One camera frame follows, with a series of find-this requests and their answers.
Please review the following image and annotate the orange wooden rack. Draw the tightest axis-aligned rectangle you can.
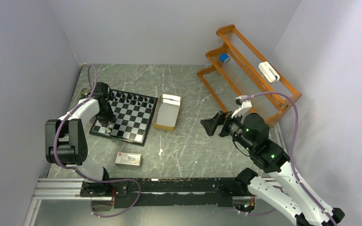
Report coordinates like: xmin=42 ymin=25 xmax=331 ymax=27
xmin=197 ymin=24 xmax=302 ymax=127

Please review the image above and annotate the silver metal tin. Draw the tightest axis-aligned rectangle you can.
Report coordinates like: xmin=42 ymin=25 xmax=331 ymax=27
xmin=75 ymin=88 xmax=91 ymax=103

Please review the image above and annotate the small printed card box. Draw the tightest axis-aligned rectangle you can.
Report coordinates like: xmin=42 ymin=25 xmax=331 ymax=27
xmin=115 ymin=152 xmax=143 ymax=167

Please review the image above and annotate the black white chess board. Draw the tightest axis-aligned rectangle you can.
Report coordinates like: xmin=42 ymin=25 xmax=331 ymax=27
xmin=89 ymin=89 xmax=158 ymax=146

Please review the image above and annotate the white plastic device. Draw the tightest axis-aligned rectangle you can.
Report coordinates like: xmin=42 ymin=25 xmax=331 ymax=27
xmin=258 ymin=61 xmax=280 ymax=83

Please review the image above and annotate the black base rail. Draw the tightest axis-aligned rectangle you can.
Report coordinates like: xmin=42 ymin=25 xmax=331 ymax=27
xmin=79 ymin=178 xmax=251 ymax=209

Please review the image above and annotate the blue small block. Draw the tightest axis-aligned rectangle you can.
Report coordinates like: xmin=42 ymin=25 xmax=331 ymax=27
xmin=219 ymin=53 xmax=230 ymax=63

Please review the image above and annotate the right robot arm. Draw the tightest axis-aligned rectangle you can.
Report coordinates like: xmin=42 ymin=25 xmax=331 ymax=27
xmin=200 ymin=111 xmax=345 ymax=226

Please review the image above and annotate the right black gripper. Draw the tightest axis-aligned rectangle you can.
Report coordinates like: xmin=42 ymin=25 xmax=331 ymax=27
xmin=200 ymin=107 xmax=255 ymax=152

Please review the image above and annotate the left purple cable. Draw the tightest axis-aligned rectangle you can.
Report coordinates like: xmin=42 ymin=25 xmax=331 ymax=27
xmin=52 ymin=65 xmax=141 ymax=218

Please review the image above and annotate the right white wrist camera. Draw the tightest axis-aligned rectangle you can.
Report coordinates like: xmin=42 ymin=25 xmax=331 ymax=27
xmin=231 ymin=95 xmax=252 ymax=118

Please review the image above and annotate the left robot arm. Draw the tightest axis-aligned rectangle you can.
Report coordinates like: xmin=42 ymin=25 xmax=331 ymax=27
xmin=45 ymin=82 xmax=116 ymax=196

